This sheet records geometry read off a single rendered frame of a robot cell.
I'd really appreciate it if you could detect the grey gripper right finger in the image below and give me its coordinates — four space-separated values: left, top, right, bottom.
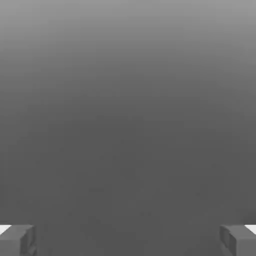
218 224 256 256

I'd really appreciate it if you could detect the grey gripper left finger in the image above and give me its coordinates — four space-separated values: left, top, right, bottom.
0 224 38 256

